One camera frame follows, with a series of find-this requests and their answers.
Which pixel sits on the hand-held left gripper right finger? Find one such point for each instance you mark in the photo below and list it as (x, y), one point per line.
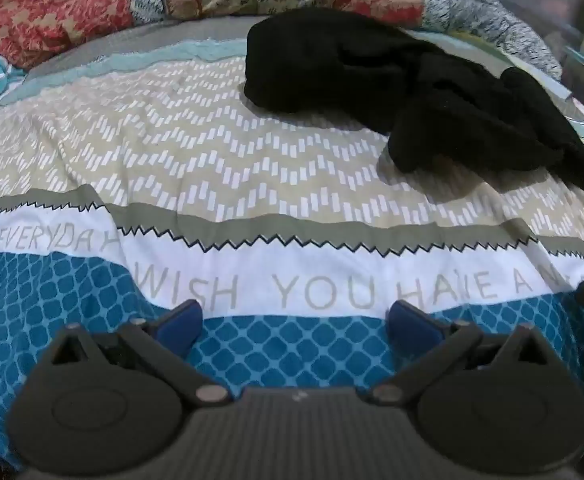
(412, 327)

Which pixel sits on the printed zigzag bedspread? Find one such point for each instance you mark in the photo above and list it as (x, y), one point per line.
(222, 160)

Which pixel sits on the floral patchwork quilt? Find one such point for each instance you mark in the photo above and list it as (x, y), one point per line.
(47, 15)

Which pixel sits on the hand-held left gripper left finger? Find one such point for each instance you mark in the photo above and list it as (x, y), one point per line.
(182, 327)

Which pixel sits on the black pants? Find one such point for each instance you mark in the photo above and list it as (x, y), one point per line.
(297, 60)

